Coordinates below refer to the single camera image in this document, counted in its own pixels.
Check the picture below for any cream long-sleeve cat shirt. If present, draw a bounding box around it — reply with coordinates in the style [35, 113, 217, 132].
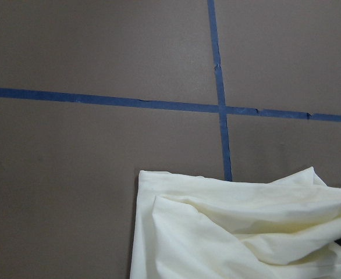
[130, 168, 341, 278]

